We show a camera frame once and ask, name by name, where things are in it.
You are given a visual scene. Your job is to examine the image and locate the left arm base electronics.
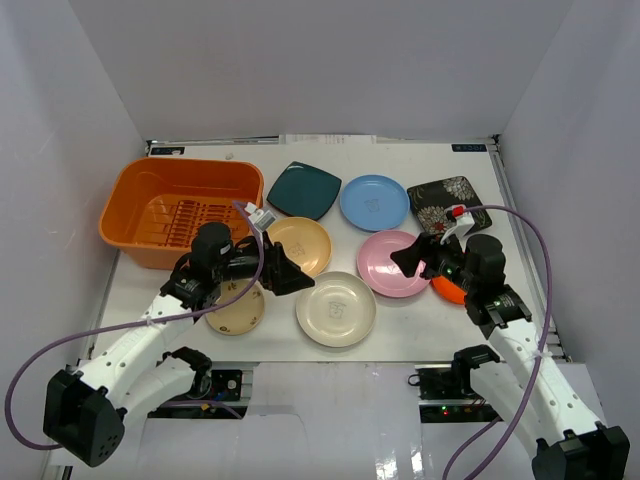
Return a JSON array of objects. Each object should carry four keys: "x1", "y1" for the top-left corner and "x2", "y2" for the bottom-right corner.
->
[{"x1": 147, "y1": 369, "x2": 249, "y2": 420}]

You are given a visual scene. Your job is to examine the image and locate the black floral square plate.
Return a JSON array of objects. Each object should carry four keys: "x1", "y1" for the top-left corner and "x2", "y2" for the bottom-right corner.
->
[{"x1": 407, "y1": 176, "x2": 481, "y2": 235}]

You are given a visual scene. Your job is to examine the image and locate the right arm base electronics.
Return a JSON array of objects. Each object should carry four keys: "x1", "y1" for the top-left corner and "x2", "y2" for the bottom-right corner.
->
[{"x1": 407, "y1": 364, "x2": 498, "y2": 424}]

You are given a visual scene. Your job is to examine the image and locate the pink round plate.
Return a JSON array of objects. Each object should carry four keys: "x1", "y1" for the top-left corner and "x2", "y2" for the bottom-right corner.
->
[{"x1": 356, "y1": 230, "x2": 429, "y2": 298}]

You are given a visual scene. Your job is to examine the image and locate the light blue round plate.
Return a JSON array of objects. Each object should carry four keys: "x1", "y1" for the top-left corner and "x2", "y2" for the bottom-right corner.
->
[{"x1": 339, "y1": 175, "x2": 410, "y2": 232}]

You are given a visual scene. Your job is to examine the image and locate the orange plastic bin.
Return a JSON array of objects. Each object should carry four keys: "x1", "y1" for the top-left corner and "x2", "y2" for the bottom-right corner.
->
[{"x1": 99, "y1": 157, "x2": 264, "y2": 270}]

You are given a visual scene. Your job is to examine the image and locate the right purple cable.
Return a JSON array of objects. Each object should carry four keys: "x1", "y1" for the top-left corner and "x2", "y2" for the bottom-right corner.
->
[{"x1": 442, "y1": 204, "x2": 554, "y2": 480}]

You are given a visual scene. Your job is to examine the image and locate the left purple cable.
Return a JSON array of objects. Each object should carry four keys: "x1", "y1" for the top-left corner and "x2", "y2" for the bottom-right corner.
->
[{"x1": 4, "y1": 199, "x2": 266, "y2": 451}]

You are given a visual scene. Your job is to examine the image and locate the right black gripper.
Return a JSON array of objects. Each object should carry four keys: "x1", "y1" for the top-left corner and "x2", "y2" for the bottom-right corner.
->
[{"x1": 390, "y1": 229, "x2": 477, "y2": 294}]

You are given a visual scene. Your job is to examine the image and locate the beige floral small plate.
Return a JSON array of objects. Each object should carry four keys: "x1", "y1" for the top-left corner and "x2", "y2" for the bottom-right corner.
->
[{"x1": 206, "y1": 283, "x2": 265, "y2": 336}]

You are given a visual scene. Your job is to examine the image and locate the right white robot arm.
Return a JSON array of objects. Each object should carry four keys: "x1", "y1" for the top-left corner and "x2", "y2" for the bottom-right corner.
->
[{"x1": 390, "y1": 234, "x2": 630, "y2": 479}]

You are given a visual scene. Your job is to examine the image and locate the aluminium table frame rail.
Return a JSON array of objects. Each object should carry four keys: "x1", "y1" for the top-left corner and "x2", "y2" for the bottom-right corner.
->
[{"x1": 487, "y1": 134, "x2": 572, "y2": 363}]

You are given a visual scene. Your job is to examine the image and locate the purple cable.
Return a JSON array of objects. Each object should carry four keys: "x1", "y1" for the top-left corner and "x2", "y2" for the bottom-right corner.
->
[
  {"x1": 442, "y1": 204, "x2": 554, "y2": 480},
  {"x1": 4, "y1": 199, "x2": 266, "y2": 451}
]

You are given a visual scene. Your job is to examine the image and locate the orange small round plate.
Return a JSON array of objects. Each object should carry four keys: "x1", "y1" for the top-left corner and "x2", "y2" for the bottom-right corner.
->
[{"x1": 431, "y1": 276, "x2": 466, "y2": 305}]

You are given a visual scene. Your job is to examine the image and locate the yellow round plate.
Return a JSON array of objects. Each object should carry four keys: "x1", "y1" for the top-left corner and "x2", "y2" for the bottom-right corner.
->
[{"x1": 267, "y1": 217, "x2": 332, "y2": 277}]

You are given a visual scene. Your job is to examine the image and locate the white papers at back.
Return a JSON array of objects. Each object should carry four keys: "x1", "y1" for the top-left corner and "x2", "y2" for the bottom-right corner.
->
[{"x1": 279, "y1": 134, "x2": 377, "y2": 145}]

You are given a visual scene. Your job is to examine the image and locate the cream white round plate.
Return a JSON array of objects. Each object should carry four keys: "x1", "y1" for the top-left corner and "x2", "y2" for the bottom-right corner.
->
[{"x1": 295, "y1": 271, "x2": 377, "y2": 348}]

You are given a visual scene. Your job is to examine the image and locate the teal square plate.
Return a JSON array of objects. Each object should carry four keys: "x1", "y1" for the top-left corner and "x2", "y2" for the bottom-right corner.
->
[{"x1": 267, "y1": 161, "x2": 342, "y2": 221}]

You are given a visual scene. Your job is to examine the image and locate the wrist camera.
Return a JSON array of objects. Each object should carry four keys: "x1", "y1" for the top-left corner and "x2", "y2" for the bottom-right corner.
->
[
  {"x1": 244, "y1": 202, "x2": 276, "y2": 232},
  {"x1": 440, "y1": 204, "x2": 475, "y2": 244}
]

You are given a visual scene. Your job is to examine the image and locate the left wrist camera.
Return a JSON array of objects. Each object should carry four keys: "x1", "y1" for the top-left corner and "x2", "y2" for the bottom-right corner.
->
[{"x1": 244, "y1": 202, "x2": 276, "y2": 232}]

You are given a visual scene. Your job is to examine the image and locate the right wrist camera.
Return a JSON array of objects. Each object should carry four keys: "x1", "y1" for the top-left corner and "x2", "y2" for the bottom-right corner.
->
[{"x1": 440, "y1": 204, "x2": 475, "y2": 244}]

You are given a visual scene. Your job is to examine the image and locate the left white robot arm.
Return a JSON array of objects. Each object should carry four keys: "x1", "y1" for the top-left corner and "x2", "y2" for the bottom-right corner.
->
[{"x1": 43, "y1": 222, "x2": 315, "y2": 467}]

